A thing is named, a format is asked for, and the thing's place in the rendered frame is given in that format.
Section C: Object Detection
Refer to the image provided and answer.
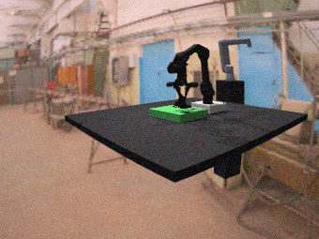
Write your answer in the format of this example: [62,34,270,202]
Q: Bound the green flat panel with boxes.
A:
[149,101,208,123]

